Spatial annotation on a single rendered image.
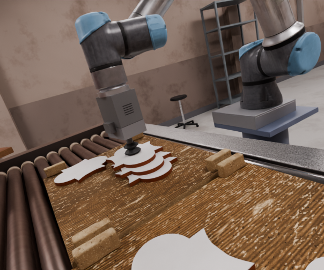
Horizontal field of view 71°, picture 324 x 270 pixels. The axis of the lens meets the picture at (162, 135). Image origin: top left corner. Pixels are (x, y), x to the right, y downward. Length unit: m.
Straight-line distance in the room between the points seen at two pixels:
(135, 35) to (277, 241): 0.45
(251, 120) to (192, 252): 0.60
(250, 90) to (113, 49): 0.55
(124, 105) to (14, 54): 3.34
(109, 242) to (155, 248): 0.07
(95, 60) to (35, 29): 3.35
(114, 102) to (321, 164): 0.42
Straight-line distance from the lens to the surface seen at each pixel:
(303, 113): 0.95
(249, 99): 0.90
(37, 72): 3.76
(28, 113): 3.75
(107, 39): 0.52
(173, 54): 4.39
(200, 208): 0.37
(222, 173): 0.43
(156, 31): 0.55
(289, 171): 0.48
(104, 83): 0.51
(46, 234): 0.50
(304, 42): 0.78
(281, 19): 0.77
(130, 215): 0.40
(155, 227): 0.36
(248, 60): 0.88
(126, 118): 0.51
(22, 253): 0.50
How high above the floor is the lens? 1.16
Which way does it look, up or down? 17 degrees down
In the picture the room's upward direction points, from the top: 15 degrees counter-clockwise
